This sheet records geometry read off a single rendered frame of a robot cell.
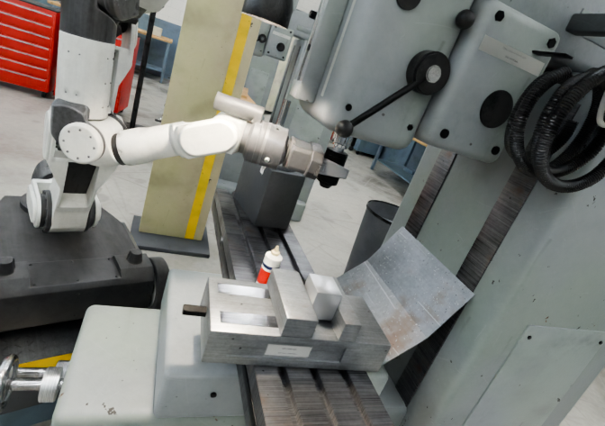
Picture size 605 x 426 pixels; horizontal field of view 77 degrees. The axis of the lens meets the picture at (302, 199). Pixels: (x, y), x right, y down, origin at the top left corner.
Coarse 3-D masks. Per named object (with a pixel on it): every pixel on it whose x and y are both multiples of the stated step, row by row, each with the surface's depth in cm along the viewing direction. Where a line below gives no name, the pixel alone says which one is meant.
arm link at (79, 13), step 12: (60, 0) 67; (72, 0) 64; (84, 0) 64; (96, 0) 65; (60, 12) 66; (72, 12) 65; (84, 12) 65; (96, 12) 65; (60, 24) 66; (72, 24) 65; (84, 24) 65; (96, 24) 66; (108, 24) 68; (84, 36) 66; (96, 36) 67; (108, 36) 69
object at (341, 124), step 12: (420, 60) 62; (432, 60) 62; (444, 60) 62; (408, 72) 64; (420, 72) 62; (432, 72) 62; (444, 72) 63; (408, 84) 63; (420, 84) 63; (432, 84) 64; (444, 84) 64; (396, 96) 63; (372, 108) 63; (360, 120) 63; (336, 132) 63; (348, 132) 62
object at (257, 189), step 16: (240, 176) 130; (256, 176) 120; (272, 176) 112; (288, 176) 114; (240, 192) 129; (256, 192) 118; (272, 192) 114; (288, 192) 117; (256, 208) 117; (272, 208) 117; (288, 208) 119; (256, 224) 117; (272, 224) 119; (288, 224) 122
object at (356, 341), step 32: (224, 288) 72; (256, 288) 75; (224, 320) 64; (256, 320) 67; (320, 320) 73; (352, 320) 69; (224, 352) 64; (256, 352) 66; (288, 352) 68; (320, 352) 70; (352, 352) 71; (384, 352) 73
